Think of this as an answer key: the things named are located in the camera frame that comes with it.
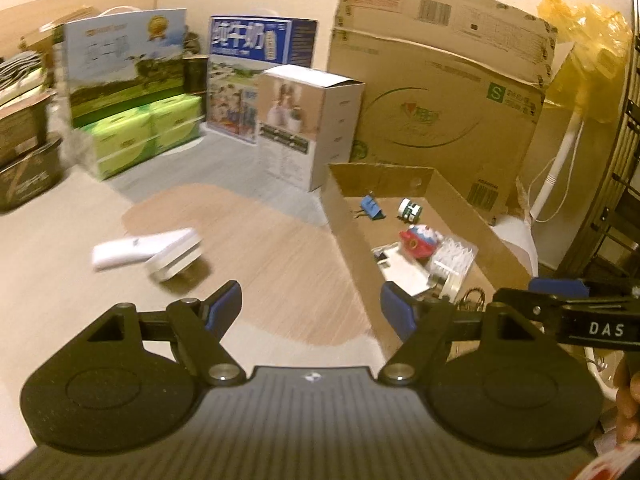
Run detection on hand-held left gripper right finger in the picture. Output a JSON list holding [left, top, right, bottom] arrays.
[[377, 280, 546, 386]]

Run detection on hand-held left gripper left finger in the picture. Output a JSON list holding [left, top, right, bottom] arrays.
[[87, 280, 246, 386]]

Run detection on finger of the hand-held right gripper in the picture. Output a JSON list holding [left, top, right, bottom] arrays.
[[492, 287, 640, 326], [529, 277, 640, 301]]

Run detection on white case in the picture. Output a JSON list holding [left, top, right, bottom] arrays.
[[371, 242, 431, 297]]

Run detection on red toy figure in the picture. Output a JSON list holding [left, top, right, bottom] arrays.
[[398, 224, 443, 259]]

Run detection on shallow cardboard box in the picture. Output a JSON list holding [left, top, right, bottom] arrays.
[[320, 162, 533, 361]]

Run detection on green jar with white lid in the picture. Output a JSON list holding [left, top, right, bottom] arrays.
[[397, 198, 423, 224]]

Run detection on blue binder clip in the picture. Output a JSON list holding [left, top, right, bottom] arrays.
[[360, 195, 386, 221]]

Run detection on person's right forearm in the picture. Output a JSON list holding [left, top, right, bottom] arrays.
[[575, 442, 640, 480]]

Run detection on person's right hand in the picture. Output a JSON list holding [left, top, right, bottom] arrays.
[[614, 357, 640, 446]]

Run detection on white rectangular device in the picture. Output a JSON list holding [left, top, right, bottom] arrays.
[[145, 240, 205, 282]]

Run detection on white stick device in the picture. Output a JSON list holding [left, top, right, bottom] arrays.
[[91, 228, 196, 272]]

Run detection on white fan stand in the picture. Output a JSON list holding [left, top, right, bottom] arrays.
[[495, 110, 583, 276]]

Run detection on green tissue pack bundle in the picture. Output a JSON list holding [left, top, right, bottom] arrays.
[[75, 94, 206, 182]]

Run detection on white box with photo print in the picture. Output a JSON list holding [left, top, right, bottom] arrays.
[[255, 64, 366, 192]]

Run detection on large cardboard box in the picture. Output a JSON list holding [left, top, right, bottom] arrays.
[[327, 0, 558, 223]]

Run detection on black food container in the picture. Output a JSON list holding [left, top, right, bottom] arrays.
[[0, 91, 56, 168], [0, 132, 66, 213]]

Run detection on small dark box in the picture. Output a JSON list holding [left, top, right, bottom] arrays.
[[182, 55, 210, 95]]

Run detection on yellow plastic bag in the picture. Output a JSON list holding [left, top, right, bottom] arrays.
[[537, 0, 633, 123]]

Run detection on blue milk carton box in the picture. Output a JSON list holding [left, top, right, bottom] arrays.
[[205, 14, 318, 146]]

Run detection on green milk carton box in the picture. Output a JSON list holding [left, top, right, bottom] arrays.
[[62, 8, 188, 130]]

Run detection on folded cloths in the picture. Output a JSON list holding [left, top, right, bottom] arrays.
[[0, 52, 53, 106]]

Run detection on brown cardboard box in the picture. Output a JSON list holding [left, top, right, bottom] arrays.
[[20, 5, 101, 56]]

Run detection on metal wire clip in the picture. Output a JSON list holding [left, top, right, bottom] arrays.
[[457, 287, 488, 308]]

